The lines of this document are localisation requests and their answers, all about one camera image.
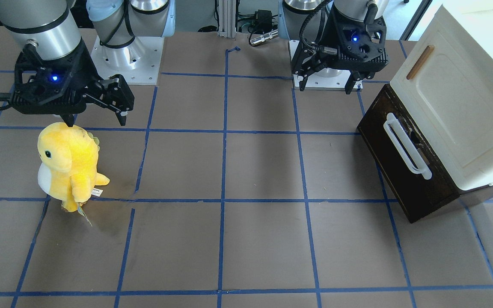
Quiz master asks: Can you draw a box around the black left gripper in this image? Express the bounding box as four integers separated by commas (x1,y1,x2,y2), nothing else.
291,4,389,95

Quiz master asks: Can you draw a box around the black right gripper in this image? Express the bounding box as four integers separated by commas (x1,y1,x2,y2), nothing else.
9,40,135,128

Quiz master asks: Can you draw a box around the white drawer handle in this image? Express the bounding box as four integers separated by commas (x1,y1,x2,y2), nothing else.
383,113,432,180

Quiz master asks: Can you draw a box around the dark wooden drawer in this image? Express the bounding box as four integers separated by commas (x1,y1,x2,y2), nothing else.
357,84,493,223

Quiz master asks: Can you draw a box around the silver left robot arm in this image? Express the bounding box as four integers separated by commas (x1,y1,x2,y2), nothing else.
278,0,389,94

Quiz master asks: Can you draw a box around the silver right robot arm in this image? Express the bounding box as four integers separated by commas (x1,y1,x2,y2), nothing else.
0,0,175,127

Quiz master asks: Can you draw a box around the yellow plush dinosaur toy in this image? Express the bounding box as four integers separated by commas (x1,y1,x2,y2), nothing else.
37,122,110,217

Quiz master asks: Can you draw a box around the black power adapter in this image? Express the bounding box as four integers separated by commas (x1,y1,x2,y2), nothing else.
252,9,273,33

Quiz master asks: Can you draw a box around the cream cabinet body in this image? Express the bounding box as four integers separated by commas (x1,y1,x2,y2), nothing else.
390,0,493,190

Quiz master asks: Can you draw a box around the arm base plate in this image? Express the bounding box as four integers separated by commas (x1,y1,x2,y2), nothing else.
91,37,165,85
289,40,363,91

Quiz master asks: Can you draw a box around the aluminium frame post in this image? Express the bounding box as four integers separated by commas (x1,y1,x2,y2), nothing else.
217,0,238,39

